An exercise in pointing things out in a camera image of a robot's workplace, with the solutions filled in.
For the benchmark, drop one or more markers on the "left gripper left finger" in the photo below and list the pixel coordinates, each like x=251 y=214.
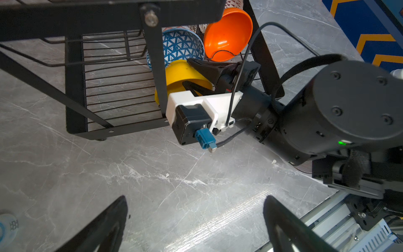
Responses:
x=104 y=233

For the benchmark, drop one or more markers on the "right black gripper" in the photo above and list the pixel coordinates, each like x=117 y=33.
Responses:
x=256 y=109

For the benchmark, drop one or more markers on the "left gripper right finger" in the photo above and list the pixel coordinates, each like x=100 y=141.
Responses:
x=285 y=230

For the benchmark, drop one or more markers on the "yellow bowl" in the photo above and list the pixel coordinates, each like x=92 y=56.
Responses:
x=180 y=71

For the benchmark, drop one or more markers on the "orange bowl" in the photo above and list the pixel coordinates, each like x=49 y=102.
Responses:
x=226 y=38

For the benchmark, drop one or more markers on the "blue triangle patterned bowl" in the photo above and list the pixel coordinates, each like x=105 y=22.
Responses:
x=181 y=44

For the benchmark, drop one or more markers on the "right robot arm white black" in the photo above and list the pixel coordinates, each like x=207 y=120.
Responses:
x=344 y=116

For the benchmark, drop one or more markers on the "blue white tape roll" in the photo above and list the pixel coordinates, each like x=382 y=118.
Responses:
x=9 y=229

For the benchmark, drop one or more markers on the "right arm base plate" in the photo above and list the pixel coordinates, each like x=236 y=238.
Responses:
x=367 y=212

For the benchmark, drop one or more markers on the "black wire dish rack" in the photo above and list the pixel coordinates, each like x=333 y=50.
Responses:
x=110 y=34

